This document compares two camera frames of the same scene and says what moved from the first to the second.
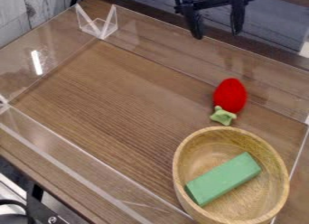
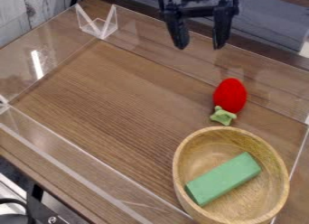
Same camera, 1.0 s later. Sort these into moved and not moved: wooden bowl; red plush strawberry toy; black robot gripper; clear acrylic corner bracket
Moved: black robot gripper
Not moved: wooden bowl; clear acrylic corner bracket; red plush strawberry toy
